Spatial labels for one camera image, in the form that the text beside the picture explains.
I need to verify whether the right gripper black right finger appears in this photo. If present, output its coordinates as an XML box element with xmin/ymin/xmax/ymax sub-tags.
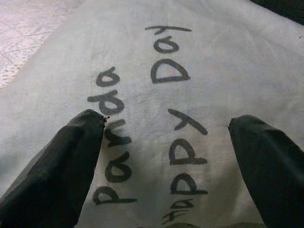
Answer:
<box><xmin>228</xmin><ymin>114</ymin><xmax>304</xmax><ymax>228</ymax></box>

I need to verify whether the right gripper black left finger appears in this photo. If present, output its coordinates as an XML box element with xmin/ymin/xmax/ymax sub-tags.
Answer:
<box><xmin>0</xmin><ymin>109</ymin><xmax>107</xmax><ymax>228</ymax></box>

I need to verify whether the white lettered pillow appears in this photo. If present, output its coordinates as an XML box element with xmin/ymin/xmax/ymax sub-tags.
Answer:
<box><xmin>0</xmin><ymin>0</ymin><xmax>304</xmax><ymax>228</ymax></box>

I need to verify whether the cream quilted mattress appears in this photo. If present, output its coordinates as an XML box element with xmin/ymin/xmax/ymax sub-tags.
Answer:
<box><xmin>0</xmin><ymin>0</ymin><xmax>89</xmax><ymax>90</ymax></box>

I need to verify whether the black tufted headboard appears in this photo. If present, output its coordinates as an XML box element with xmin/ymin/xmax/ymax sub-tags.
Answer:
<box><xmin>250</xmin><ymin>0</ymin><xmax>304</xmax><ymax>24</ymax></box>

